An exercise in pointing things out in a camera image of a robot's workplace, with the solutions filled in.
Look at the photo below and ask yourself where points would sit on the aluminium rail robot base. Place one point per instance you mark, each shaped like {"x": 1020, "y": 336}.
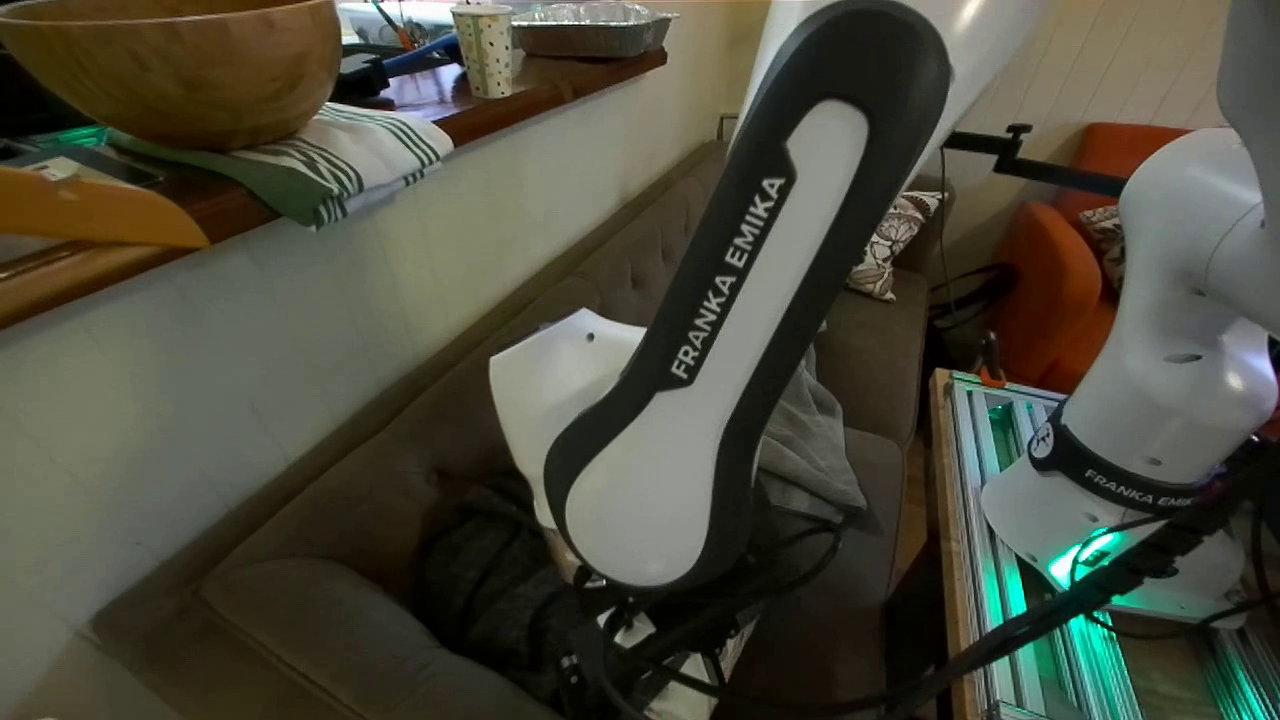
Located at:
{"x": 1085, "y": 668}

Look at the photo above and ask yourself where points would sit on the light grey blanket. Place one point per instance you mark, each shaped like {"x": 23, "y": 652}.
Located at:
{"x": 803, "y": 456}

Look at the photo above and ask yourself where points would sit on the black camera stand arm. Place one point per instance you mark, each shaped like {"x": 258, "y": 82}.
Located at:
{"x": 1008, "y": 163}

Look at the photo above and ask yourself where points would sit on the patterned paper cup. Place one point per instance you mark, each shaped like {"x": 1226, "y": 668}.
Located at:
{"x": 485, "y": 46}

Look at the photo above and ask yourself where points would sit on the orange armchair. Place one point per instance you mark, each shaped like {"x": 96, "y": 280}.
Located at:
{"x": 1057, "y": 312}

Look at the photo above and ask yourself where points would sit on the dark grey blanket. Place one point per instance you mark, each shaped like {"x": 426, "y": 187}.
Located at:
{"x": 485, "y": 585}

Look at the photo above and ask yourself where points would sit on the wooden bowl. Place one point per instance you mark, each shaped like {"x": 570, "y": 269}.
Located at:
{"x": 194, "y": 73}

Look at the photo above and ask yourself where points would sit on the floral patterned cushion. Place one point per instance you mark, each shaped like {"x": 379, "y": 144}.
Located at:
{"x": 895, "y": 232}

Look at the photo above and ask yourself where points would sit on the wooden clothes hanger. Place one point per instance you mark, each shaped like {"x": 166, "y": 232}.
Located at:
{"x": 67, "y": 200}

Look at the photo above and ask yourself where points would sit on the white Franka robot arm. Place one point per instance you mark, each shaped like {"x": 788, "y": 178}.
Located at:
{"x": 640, "y": 437}

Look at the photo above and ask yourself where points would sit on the green striped kitchen towel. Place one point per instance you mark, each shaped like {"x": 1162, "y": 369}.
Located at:
{"x": 339, "y": 166}

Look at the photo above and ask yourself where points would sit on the metal baking tray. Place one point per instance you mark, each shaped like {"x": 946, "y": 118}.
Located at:
{"x": 590, "y": 29}

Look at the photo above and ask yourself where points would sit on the patterned cushion on armchair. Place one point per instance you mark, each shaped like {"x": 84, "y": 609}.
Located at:
{"x": 1105, "y": 232}

